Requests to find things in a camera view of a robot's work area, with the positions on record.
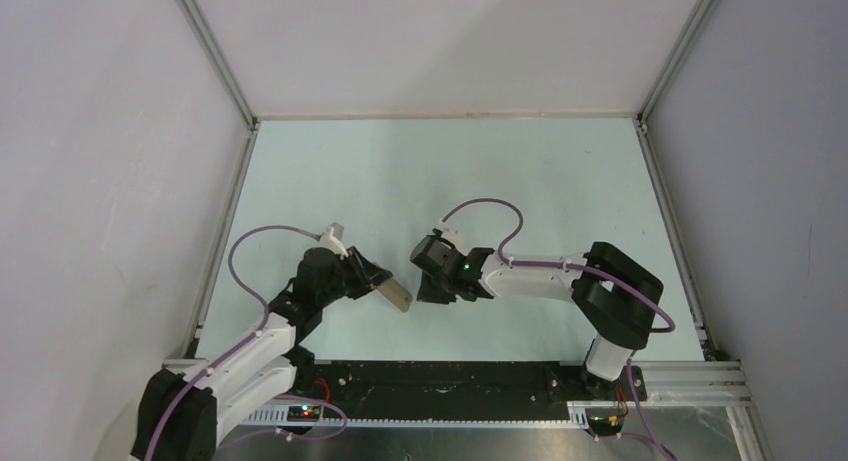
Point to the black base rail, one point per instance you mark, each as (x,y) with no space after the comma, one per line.
(532,390)

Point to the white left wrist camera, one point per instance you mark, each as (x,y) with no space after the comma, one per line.
(331,239)

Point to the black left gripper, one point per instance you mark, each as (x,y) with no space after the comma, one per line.
(367,276)

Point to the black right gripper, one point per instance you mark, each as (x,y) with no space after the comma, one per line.
(428,293)

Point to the aluminium frame post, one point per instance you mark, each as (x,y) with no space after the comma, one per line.
(693,27)
(208,43)

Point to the beige remote control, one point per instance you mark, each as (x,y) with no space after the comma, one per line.
(396,294)

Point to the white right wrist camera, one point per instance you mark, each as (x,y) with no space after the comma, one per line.
(449,234)

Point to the right aluminium frame post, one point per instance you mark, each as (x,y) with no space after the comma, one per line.
(693,27)

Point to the left aluminium frame post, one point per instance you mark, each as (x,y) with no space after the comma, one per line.
(208,43)

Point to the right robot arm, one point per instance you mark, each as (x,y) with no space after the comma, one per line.
(616,295)

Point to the white slotted cable duct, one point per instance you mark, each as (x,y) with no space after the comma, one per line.
(283,416)

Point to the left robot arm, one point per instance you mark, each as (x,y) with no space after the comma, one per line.
(186,415)

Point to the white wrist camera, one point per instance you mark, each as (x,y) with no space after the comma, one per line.
(331,239)
(449,234)

